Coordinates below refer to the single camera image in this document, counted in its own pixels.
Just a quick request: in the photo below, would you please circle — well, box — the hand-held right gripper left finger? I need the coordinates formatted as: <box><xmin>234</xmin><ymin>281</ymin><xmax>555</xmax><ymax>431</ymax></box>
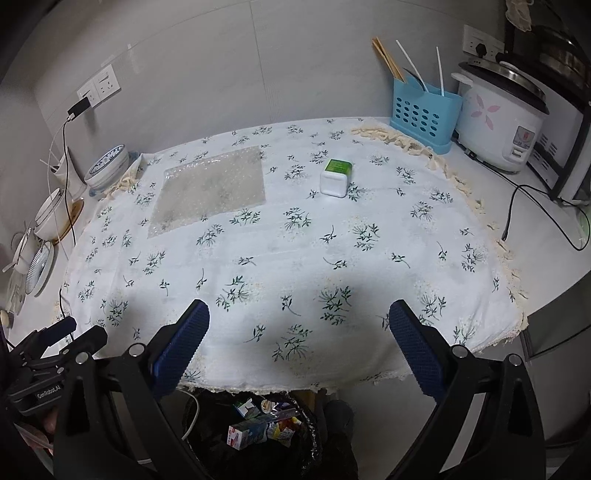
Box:
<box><xmin>53</xmin><ymin>298</ymin><xmax>211</xmax><ymax>480</ymax></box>

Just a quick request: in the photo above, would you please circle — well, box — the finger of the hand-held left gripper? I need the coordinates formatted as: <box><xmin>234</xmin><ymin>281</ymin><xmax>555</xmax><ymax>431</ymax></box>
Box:
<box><xmin>8</xmin><ymin>316</ymin><xmax>78</xmax><ymax>360</ymax></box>
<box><xmin>20</xmin><ymin>325</ymin><xmax>109</xmax><ymax>376</ymax></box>

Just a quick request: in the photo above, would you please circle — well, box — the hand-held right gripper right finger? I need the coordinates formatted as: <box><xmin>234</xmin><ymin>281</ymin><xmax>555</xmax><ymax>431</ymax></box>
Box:
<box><xmin>388</xmin><ymin>299</ymin><xmax>548</xmax><ymax>480</ymax></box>

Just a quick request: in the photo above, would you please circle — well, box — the green white carton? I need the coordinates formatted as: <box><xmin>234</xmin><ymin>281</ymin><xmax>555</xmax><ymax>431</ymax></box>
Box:
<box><xmin>233</xmin><ymin>398</ymin><xmax>259</xmax><ymax>420</ymax></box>

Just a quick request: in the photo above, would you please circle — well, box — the blue white milk carton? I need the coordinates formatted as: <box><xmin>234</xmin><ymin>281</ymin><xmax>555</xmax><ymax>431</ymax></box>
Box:
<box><xmin>226</xmin><ymin>418</ymin><xmax>271</xmax><ymax>450</ymax></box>

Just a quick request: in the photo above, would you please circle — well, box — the black lined waste bin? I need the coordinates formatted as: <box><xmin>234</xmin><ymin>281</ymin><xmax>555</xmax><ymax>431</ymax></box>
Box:
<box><xmin>182</xmin><ymin>388</ymin><xmax>324</xmax><ymax>480</ymax></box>

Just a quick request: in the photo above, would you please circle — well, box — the yellow white snack packet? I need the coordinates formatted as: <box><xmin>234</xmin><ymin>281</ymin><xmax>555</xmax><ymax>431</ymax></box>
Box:
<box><xmin>274</xmin><ymin>418</ymin><xmax>302</xmax><ymax>446</ymax></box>

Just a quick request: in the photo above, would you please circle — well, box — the person's left hand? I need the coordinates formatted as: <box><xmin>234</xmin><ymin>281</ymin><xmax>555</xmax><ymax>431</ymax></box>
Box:
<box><xmin>21</xmin><ymin>408</ymin><xmax>60</xmax><ymax>452</ymax></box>

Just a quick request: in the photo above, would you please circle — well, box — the pale green dish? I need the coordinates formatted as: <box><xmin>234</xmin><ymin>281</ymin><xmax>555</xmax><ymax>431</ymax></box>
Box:
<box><xmin>4</xmin><ymin>272</ymin><xmax>27</xmax><ymax>315</ymax></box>

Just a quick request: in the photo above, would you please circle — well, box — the blue striped plate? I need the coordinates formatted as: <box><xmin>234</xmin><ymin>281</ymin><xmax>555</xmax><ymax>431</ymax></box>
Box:
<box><xmin>25</xmin><ymin>242</ymin><xmax>55</xmax><ymax>296</ymax></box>

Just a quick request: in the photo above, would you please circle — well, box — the white mug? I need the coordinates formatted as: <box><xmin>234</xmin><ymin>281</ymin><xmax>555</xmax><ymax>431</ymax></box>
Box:
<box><xmin>11</xmin><ymin>228</ymin><xmax>40</xmax><ymax>274</ymax></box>

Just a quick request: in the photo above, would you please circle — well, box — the large white bowl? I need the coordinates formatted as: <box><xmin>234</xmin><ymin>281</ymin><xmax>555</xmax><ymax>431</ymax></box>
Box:
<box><xmin>33</xmin><ymin>198</ymin><xmax>71</xmax><ymax>241</ymax></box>

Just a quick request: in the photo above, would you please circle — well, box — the wooden trivet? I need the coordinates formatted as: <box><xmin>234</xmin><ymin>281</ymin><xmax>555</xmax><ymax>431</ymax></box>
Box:
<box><xmin>55</xmin><ymin>198</ymin><xmax>85</xmax><ymax>243</ymax></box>

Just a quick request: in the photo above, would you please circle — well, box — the small white bowl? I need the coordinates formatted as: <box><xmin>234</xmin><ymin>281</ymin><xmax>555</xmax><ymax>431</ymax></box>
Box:
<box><xmin>37</xmin><ymin>188</ymin><xmax>66</xmax><ymax>223</ymax></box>

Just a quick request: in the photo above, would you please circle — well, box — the white floral tablecloth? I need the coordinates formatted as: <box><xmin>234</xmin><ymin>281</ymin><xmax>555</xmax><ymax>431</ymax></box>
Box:
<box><xmin>58</xmin><ymin>117</ymin><xmax>529</xmax><ymax>395</ymax></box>

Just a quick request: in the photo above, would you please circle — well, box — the white cup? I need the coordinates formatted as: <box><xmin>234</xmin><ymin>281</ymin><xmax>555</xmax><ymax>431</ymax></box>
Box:
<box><xmin>48</xmin><ymin>148</ymin><xmax>78</xmax><ymax>191</ymax></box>

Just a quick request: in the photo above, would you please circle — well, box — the clear bubble wrap sheet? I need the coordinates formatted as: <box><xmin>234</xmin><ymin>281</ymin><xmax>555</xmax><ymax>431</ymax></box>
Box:
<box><xmin>147</xmin><ymin>145</ymin><xmax>267</xmax><ymax>240</ymax></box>

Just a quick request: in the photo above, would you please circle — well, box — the blue patterned bowl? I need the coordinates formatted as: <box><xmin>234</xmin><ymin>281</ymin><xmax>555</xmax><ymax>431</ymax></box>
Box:
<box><xmin>84</xmin><ymin>144</ymin><xmax>129</xmax><ymax>180</ymax></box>

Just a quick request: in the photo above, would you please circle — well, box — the small white green box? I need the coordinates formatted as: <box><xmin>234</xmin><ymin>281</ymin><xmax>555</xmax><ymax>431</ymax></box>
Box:
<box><xmin>320</xmin><ymin>158</ymin><xmax>354</xmax><ymax>198</ymax></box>

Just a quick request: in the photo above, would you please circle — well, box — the black charger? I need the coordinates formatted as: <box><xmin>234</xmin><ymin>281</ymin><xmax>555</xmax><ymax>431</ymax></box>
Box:
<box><xmin>66</xmin><ymin>97</ymin><xmax>92</xmax><ymax>123</ymax></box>

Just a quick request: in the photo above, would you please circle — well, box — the blue plastic utensil basket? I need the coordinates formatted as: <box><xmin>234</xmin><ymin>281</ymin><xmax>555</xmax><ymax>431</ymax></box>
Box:
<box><xmin>389</xmin><ymin>76</ymin><xmax>464</xmax><ymax>155</ymax></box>

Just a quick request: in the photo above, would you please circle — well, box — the white rice cooker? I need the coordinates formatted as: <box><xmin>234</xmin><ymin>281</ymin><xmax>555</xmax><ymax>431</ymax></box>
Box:
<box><xmin>450</xmin><ymin>60</ymin><xmax>551</xmax><ymax>174</ymax></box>

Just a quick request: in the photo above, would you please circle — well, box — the white microwave oven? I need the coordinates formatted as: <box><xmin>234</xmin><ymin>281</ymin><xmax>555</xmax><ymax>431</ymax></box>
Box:
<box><xmin>526</xmin><ymin>99</ymin><xmax>591</xmax><ymax>204</ymax></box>

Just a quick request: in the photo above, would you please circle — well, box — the black utensil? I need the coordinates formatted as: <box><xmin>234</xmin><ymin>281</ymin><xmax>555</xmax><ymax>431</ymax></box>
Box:
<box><xmin>403</xmin><ymin>68</ymin><xmax>428</xmax><ymax>92</ymax></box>

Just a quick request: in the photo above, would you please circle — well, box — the wooden chopstick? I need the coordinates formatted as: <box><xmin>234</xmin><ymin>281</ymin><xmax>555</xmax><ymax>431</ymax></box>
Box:
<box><xmin>372</xmin><ymin>39</ymin><xmax>402</xmax><ymax>82</ymax></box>
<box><xmin>376</xmin><ymin>37</ymin><xmax>407</xmax><ymax>84</ymax></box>

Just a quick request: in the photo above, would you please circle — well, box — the steel pot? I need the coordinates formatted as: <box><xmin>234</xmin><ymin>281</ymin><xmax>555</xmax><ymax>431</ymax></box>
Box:
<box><xmin>531</xmin><ymin>25</ymin><xmax>591</xmax><ymax>93</ymax></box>

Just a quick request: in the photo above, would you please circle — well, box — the cream mesh cloth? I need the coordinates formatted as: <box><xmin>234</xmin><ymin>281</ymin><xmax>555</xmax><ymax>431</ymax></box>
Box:
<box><xmin>503</xmin><ymin>0</ymin><xmax>536</xmax><ymax>33</ymax></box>

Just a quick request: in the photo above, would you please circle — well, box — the white cable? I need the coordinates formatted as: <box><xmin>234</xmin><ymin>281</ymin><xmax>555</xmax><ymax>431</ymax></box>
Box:
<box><xmin>136</xmin><ymin>391</ymin><xmax>201</xmax><ymax>465</ymax></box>

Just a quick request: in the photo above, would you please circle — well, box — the black charger cable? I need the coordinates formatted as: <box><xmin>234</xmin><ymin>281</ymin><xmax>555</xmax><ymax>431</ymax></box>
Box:
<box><xmin>59</xmin><ymin>117</ymin><xmax>78</xmax><ymax>319</ymax></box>

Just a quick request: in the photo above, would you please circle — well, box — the black power cable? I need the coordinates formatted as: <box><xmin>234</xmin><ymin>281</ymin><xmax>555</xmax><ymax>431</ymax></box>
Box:
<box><xmin>455</xmin><ymin>135</ymin><xmax>590</xmax><ymax>253</ymax></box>

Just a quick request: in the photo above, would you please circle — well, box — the white wall socket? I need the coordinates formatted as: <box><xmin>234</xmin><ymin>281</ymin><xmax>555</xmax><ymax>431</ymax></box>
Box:
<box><xmin>463</xmin><ymin>24</ymin><xmax>506</xmax><ymax>59</ymax></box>
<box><xmin>76</xmin><ymin>80</ymin><xmax>100</xmax><ymax>110</ymax></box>
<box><xmin>95</xmin><ymin>65</ymin><xmax>122</xmax><ymax>100</ymax></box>

